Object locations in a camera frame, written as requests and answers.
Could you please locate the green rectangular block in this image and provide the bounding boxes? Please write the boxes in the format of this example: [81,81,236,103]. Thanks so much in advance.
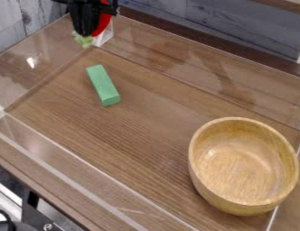
[86,65,121,106]

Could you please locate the wooden bowl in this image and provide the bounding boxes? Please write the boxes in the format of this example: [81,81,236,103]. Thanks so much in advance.
[187,117,300,216]

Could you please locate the clear acrylic corner bracket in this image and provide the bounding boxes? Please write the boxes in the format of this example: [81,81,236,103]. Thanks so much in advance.
[93,19,114,47]

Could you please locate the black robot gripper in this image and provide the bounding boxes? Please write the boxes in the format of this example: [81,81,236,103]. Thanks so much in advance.
[52,0,119,37]

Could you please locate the clear acrylic table fence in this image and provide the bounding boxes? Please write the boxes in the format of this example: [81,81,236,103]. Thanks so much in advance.
[0,16,300,231]

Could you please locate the black cable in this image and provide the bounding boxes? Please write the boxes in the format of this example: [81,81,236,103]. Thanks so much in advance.
[0,208,18,231]

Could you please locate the red plush strawberry toy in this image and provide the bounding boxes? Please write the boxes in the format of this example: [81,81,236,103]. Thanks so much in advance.
[71,0,114,50]

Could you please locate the black table clamp with bolt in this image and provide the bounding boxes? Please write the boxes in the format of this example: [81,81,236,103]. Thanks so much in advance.
[20,190,65,231]

